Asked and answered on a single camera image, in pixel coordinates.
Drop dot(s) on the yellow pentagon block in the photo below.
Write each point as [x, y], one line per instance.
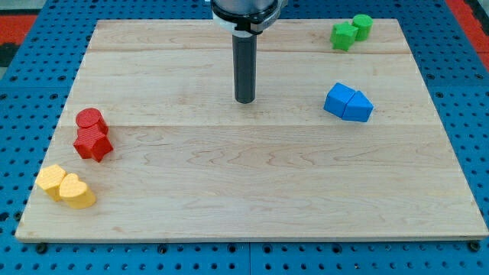
[49, 180]

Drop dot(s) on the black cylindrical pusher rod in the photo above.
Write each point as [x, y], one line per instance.
[244, 63]

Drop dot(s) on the blue triangular block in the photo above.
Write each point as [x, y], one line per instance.
[358, 108]

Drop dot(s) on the yellow heart block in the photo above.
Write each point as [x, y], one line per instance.
[76, 193]

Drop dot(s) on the wooden board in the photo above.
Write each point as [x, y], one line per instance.
[190, 164]

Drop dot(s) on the green cylinder block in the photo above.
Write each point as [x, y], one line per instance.
[364, 25]

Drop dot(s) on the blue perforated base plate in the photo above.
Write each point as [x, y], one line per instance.
[37, 82]

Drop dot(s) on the red cylinder block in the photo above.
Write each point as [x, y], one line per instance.
[89, 117]

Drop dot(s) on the green star block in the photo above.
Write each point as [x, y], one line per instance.
[343, 36]

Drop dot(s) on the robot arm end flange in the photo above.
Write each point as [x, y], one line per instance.
[245, 18]

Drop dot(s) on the blue cube block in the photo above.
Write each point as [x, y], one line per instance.
[337, 99]

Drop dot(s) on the red star block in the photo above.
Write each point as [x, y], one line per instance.
[91, 143]

